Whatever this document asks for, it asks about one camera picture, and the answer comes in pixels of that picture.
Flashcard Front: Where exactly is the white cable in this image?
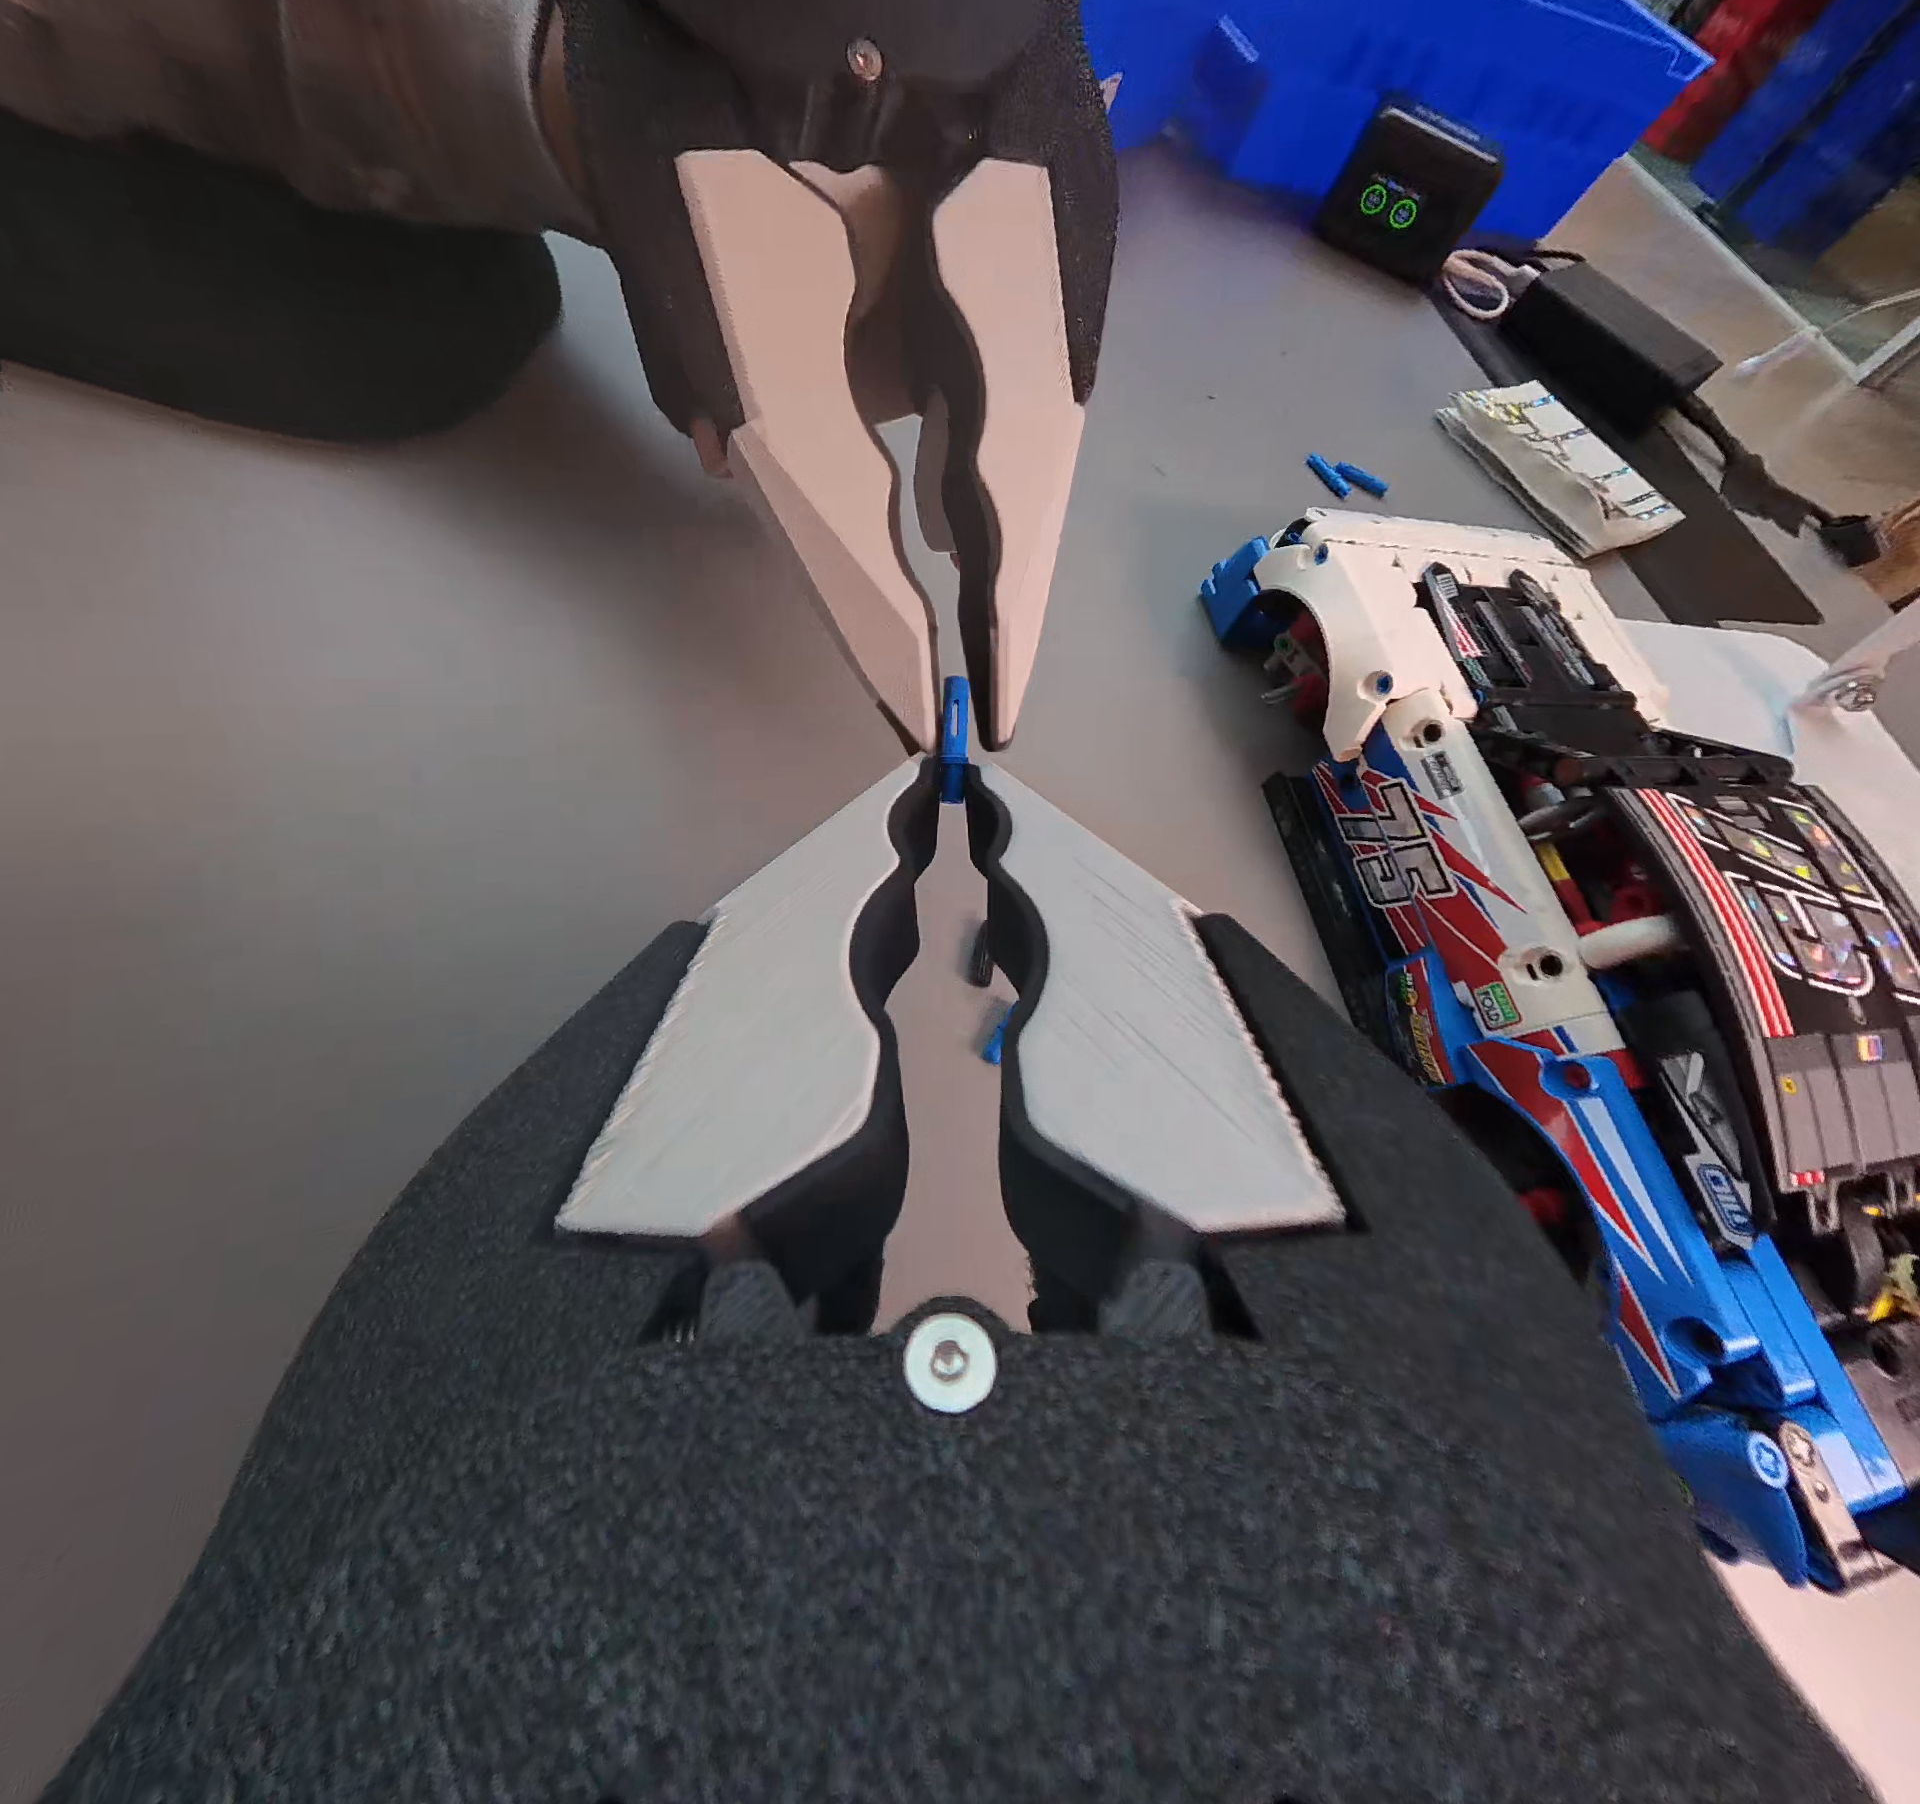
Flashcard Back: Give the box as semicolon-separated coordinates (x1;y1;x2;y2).
1438;243;1550;325

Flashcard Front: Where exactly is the black power bank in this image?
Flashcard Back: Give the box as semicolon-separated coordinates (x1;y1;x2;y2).
1314;94;1508;289

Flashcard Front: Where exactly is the folded printed paper sheet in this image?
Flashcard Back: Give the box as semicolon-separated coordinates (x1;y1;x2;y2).
1436;382;1684;561

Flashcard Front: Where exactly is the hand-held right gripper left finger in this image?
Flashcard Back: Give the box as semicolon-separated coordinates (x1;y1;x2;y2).
554;755;941;1336

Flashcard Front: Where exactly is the person's left forearm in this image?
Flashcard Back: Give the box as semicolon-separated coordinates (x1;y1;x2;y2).
0;0;604;243

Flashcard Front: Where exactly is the red plastic bin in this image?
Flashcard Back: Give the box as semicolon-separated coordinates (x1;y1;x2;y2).
1639;0;1827;166

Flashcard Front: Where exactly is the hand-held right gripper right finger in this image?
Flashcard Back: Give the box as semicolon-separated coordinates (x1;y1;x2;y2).
965;768;1348;1329

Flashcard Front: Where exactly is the black power adapter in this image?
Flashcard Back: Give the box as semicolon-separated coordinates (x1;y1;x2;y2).
1495;260;1727;434

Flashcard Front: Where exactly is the black adapter cable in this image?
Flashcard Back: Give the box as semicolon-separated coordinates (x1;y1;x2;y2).
1677;392;1885;548

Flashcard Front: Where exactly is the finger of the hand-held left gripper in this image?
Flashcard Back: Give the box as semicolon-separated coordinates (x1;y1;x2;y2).
914;160;1088;756
670;144;941;756

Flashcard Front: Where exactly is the toy brick race car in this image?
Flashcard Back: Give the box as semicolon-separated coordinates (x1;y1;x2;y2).
1197;505;1920;1598

